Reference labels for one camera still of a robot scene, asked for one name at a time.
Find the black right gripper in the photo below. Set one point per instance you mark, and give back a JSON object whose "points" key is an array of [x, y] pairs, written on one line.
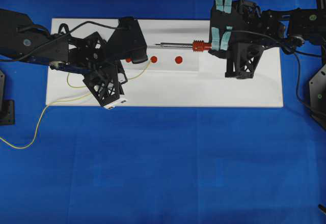
{"points": [[251, 17]]}

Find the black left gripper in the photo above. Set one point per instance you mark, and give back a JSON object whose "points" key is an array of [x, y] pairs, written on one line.
{"points": [[93, 52]]}

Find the soldering iron with red collar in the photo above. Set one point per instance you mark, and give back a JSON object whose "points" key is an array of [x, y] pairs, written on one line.
{"points": [[195, 46]]}

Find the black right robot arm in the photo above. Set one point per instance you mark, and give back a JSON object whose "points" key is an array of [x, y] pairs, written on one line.
{"points": [[288, 30]]}

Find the middle red dot mark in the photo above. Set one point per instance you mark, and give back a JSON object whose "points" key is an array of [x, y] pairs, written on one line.
{"points": [[153, 59]]}

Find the right red dot mark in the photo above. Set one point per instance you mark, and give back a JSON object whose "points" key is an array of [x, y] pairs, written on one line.
{"points": [[178, 60]]}

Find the white raised block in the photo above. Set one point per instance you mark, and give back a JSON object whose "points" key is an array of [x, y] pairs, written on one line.
{"points": [[166, 60]]}

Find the white foam board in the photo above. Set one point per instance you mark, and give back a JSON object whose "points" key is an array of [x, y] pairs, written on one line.
{"points": [[207, 87]]}

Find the blue table mat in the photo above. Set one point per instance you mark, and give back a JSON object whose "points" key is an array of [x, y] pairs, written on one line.
{"points": [[158, 165]]}

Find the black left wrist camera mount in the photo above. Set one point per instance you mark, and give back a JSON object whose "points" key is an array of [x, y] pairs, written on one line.
{"points": [[102, 83]]}

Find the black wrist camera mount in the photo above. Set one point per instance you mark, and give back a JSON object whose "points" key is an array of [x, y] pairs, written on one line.
{"points": [[102, 83], [243, 60]]}

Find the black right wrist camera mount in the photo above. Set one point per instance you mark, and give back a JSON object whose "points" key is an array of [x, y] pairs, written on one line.
{"points": [[243, 60]]}

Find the black aluminium frame rail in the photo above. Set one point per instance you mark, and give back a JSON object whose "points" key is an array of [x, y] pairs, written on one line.
{"points": [[321, 26]]}

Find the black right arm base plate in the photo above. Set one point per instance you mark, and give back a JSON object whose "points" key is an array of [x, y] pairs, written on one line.
{"points": [[317, 90]]}

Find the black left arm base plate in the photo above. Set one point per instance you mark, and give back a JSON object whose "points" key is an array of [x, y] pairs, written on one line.
{"points": [[7, 106]]}

